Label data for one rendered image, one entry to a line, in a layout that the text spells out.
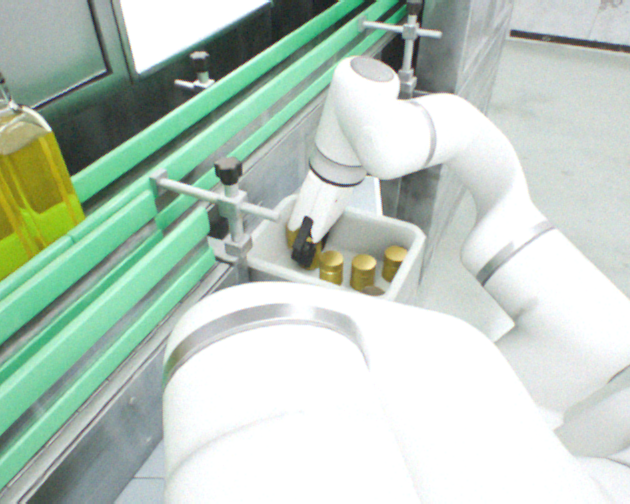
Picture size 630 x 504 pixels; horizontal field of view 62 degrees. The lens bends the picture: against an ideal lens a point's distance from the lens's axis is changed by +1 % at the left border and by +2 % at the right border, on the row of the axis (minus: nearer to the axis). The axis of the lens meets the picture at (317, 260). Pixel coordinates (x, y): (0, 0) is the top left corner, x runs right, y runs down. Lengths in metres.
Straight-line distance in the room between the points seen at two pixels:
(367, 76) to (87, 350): 0.38
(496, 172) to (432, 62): 0.80
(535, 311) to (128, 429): 0.40
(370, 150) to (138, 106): 0.49
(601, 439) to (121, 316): 0.41
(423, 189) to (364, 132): 0.98
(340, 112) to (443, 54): 0.78
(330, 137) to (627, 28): 3.63
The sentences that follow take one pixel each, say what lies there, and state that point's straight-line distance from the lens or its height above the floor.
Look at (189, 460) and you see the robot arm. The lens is 0.20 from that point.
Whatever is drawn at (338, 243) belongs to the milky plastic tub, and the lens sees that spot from 0.81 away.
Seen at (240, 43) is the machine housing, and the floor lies 0.93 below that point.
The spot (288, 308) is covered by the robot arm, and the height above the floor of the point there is 1.14.
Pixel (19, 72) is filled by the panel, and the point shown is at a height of 1.06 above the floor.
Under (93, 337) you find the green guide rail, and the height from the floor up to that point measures 0.94.
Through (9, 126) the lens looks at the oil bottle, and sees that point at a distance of 0.54.
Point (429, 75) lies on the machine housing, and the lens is 1.36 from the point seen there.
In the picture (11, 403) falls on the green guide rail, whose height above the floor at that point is 0.95.
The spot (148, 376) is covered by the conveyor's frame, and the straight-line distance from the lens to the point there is 0.57.
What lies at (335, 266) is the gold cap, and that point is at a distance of 0.72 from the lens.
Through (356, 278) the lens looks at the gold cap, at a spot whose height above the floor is 0.79.
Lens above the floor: 1.30
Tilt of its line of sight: 42 degrees down
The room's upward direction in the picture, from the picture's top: straight up
